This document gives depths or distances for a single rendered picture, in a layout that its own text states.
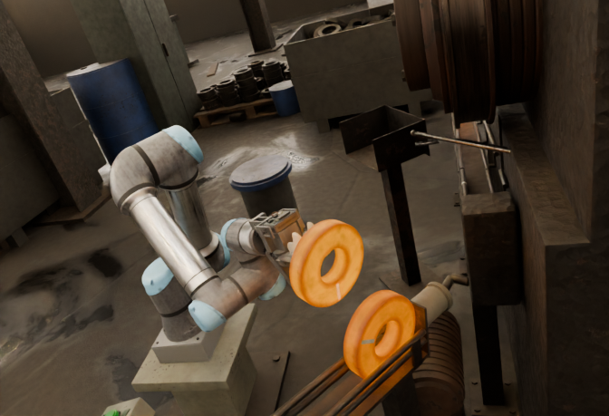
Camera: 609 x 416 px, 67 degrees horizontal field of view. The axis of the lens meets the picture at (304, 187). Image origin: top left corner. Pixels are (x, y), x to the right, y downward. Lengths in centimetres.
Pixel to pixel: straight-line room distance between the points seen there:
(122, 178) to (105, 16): 341
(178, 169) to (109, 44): 341
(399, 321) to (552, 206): 31
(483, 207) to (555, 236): 23
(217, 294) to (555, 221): 66
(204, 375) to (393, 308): 81
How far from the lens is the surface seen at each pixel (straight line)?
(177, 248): 106
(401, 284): 201
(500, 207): 94
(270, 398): 173
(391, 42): 351
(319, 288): 81
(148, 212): 111
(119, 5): 439
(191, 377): 151
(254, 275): 105
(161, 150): 117
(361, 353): 79
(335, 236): 79
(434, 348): 104
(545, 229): 76
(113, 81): 434
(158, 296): 145
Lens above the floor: 131
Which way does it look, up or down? 26 degrees down
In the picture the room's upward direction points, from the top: 16 degrees counter-clockwise
